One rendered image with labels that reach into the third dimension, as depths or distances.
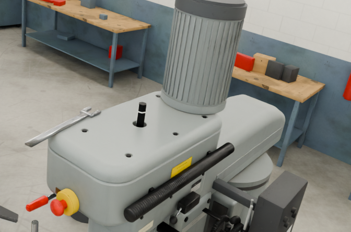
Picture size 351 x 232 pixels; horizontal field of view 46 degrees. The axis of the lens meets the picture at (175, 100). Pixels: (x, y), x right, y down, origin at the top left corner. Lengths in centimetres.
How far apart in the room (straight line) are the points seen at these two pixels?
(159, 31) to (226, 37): 525
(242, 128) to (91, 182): 70
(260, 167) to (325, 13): 370
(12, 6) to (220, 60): 753
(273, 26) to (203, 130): 436
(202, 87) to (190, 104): 6
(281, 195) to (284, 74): 374
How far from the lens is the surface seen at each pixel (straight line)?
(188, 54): 113
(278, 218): 121
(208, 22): 110
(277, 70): 490
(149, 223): 111
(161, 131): 106
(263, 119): 161
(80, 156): 94
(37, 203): 109
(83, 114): 109
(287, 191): 126
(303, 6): 527
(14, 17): 859
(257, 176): 161
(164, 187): 100
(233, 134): 143
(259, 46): 552
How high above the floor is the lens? 239
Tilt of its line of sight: 23 degrees down
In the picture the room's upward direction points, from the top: 10 degrees clockwise
